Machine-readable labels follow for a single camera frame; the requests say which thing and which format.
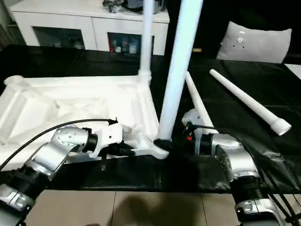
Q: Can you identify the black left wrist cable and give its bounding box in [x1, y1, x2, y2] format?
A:
[0, 118, 118, 170]

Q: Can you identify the white pillow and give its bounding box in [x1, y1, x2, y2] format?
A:
[215, 20, 293, 64]

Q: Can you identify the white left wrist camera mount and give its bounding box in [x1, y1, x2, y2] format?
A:
[88, 123, 124, 159]

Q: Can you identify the white glass-door cabinet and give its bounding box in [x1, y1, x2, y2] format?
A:
[9, 0, 170, 57]

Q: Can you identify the grey round pot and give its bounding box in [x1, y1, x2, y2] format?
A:
[127, 0, 167, 15]

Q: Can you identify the white plastic table leg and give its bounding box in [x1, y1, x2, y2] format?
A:
[209, 68, 293, 136]
[185, 71, 215, 129]
[157, 0, 204, 145]
[138, 0, 155, 88]

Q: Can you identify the black cable clutter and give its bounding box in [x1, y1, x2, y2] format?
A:
[102, 0, 129, 14]

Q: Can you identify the black box with gold label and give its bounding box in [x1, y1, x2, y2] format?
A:
[164, 0, 237, 60]

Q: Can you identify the white plastic table top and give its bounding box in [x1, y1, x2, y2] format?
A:
[0, 74, 170, 166]

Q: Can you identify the white flat board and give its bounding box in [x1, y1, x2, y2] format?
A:
[284, 63, 301, 81]

